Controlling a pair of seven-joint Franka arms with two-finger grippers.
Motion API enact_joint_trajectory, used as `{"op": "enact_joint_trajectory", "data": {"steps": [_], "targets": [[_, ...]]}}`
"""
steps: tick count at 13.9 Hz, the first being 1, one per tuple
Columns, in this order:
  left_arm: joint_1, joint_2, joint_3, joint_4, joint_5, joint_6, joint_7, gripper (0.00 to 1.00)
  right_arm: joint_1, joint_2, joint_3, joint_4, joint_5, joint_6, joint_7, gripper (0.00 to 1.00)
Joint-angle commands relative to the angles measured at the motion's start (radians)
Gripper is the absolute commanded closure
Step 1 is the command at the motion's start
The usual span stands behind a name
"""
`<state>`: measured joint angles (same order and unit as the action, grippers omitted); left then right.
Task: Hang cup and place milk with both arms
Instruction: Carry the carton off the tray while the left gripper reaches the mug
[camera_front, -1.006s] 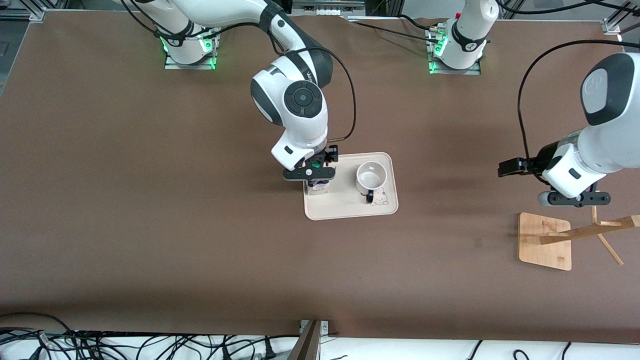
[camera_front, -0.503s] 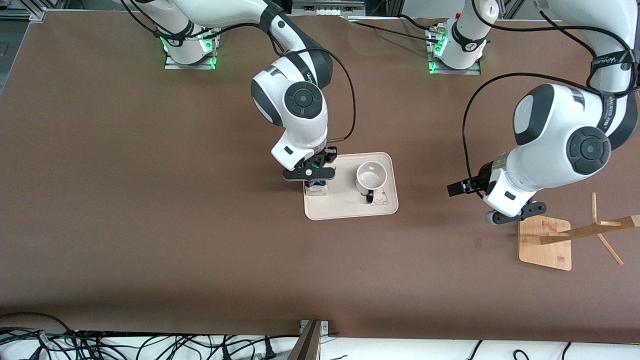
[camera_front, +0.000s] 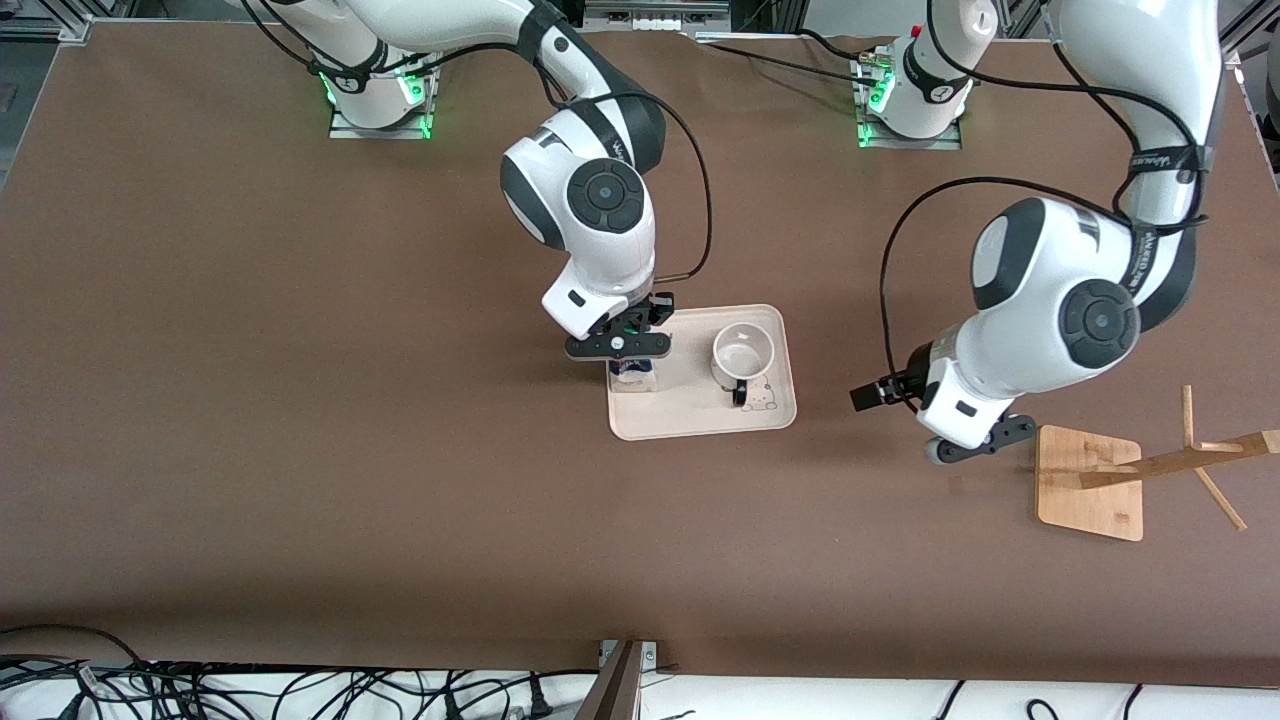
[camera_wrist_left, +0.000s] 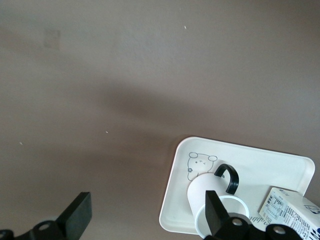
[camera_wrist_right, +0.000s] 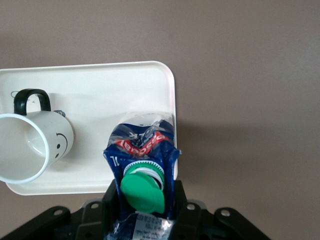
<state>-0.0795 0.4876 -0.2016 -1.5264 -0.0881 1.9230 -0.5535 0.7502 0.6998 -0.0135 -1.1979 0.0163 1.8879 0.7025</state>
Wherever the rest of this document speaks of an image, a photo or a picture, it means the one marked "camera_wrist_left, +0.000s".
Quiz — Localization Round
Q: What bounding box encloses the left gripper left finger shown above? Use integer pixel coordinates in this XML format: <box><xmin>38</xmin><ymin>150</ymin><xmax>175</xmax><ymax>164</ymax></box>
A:
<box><xmin>0</xmin><ymin>191</ymin><xmax>93</xmax><ymax>240</ymax></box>

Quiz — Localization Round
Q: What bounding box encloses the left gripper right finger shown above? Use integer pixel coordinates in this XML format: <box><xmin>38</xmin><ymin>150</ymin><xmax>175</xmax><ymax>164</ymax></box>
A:
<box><xmin>204</xmin><ymin>190</ymin><xmax>305</xmax><ymax>240</ymax></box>

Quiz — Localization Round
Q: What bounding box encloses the white mug black handle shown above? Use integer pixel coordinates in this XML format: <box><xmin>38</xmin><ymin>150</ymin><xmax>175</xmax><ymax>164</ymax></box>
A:
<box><xmin>186</xmin><ymin>163</ymin><xmax>251</xmax><ymax>238</ymax></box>

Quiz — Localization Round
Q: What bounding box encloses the blue white milk carton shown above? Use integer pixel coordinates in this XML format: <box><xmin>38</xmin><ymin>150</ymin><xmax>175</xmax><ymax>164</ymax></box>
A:
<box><xmin>258</xmin><ymin>186</ymin><xmax>320</xmax><ymax>240</ymax></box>

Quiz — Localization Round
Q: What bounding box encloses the beige rabbit print tray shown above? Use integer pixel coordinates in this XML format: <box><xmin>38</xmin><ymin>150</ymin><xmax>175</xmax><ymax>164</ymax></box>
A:
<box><xmin>158</xmin><ymin>136</ymin><xmax>316</xmax><ymax>240</ymax></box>

